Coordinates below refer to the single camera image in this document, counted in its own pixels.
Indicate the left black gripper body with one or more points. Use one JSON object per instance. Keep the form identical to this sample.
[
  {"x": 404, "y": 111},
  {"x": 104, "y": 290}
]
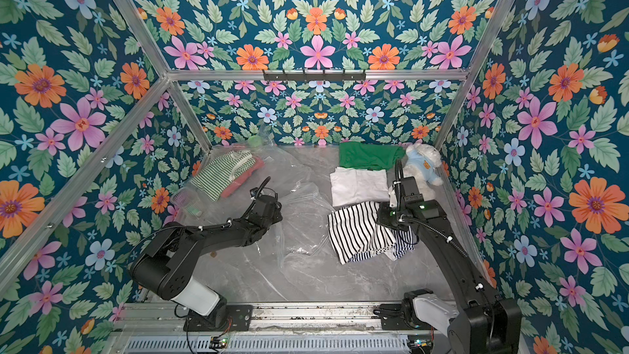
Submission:
[{"x": 276, "y": 216}]

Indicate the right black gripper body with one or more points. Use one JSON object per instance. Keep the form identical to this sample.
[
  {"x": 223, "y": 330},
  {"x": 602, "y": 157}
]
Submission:
[{"x": 407, "y": 192}]

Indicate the clear plastic vacuum bag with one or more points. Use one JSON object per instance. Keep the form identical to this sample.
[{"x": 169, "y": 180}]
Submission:
[{"x": 303, "y": 230}]

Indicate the black white striped garment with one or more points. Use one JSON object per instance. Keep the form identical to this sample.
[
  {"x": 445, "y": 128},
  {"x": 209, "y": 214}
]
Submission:
[{"x": 356, "y": 235}]

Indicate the green t-shirt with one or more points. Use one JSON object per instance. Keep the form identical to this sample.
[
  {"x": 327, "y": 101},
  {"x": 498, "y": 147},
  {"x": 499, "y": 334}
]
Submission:
[{"x": 359, "y": 156}]

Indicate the blue white striped garment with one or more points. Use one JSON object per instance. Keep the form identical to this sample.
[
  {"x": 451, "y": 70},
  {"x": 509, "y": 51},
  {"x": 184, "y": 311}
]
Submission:
[{"x": 393, "y": 248}]

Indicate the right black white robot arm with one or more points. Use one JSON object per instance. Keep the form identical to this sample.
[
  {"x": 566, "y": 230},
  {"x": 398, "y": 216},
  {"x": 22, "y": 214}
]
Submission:
[{"x": 481, "y": 320}]

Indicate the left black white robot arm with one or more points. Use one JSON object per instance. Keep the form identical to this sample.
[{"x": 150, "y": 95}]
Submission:
[{"x": 166, "y": 266}]

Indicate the red garment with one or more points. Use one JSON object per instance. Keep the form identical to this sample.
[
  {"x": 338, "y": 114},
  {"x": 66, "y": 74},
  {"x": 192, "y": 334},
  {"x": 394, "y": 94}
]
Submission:
[{"x": 242, "y": 163}]

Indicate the white teddy bear blue shirt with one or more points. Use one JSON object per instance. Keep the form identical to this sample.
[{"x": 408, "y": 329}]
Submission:
[{"x": 422, "y": 163}]

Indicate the green white striped garment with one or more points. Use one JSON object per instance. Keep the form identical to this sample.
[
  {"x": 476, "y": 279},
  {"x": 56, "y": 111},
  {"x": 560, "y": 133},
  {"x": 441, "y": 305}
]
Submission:
[{"x": 220, "y": 172}]

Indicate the aluminium front rail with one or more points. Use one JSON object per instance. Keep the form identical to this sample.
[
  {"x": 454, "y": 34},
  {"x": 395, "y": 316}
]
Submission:
[{"x": 144, "y": 318}]

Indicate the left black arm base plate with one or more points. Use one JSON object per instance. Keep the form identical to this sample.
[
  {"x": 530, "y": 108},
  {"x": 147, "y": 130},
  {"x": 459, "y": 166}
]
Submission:
[{"x": 232, "y": 318}]

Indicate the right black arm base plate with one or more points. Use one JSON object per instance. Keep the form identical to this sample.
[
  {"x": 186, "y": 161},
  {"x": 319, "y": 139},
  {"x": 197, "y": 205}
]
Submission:
[{"x": 418, "y": 316}]

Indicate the white slotted cable duct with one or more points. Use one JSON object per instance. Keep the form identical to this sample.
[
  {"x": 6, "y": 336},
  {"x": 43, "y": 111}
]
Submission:
[{"x": 270, "y": 344}]

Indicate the black wall hook rail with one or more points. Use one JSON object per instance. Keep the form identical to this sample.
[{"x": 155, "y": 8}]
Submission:
[{"x": 314, "y": 75}]

